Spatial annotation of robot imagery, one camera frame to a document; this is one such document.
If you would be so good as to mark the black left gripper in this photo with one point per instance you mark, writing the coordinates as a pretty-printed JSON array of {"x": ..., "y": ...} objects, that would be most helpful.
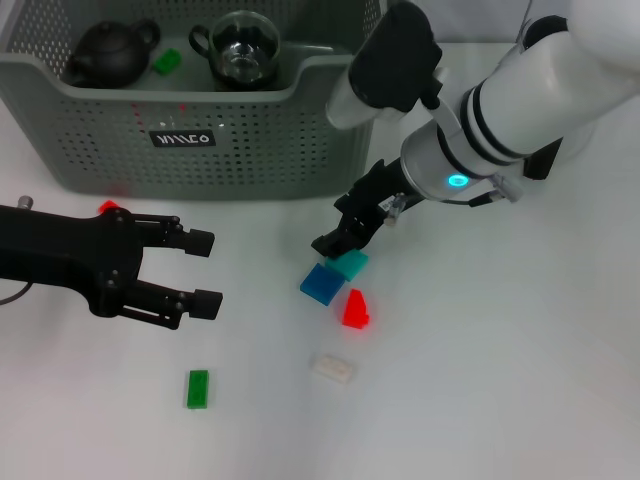
[{"x": 65, "y": 250}]

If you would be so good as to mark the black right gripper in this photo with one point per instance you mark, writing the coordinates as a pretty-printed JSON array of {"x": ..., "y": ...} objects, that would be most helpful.
[{"x": 375, "y": 200}]

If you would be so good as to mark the teal square building block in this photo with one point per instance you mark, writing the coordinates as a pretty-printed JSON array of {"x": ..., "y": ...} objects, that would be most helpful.
[{"x": 352, "y": 265}]

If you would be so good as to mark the green building block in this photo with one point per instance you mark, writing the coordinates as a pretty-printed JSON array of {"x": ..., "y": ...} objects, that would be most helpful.
[
  {"x": 167, "y": 61},
  {"x": 198, "y": 389}
]

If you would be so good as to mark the glass teacup black sleeve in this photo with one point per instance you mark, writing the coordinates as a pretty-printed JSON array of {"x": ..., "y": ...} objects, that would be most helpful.
[{"x": 245, "y": 45}]

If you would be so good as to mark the blue square building block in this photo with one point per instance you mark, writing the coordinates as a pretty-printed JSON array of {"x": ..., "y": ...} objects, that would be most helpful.
[{"x": 322, "y": 285}]

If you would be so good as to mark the bright red slope block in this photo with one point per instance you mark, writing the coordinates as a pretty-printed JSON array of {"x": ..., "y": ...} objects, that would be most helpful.
[{"x": 356, "y": 309}]

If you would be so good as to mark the small red building block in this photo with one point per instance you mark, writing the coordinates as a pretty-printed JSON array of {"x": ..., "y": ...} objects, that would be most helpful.
[{"x": 107, "y": 205}]

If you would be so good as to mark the white flat plate block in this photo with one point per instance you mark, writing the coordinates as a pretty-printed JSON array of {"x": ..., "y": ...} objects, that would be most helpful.
[{"x": 332, "y": 368}]

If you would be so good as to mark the grey perforated storage bin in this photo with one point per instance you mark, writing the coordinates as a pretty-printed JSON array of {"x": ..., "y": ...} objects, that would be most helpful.
[{"x": 250, "y": 150}]

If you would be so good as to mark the glass teapot black lid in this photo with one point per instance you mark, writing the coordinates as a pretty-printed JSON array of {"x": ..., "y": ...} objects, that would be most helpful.
[{"x": 540, "y": 162}]

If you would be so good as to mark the dark clay teapot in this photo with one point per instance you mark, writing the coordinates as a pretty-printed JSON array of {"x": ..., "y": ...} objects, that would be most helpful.
[{"x": 112, "y": 55}]

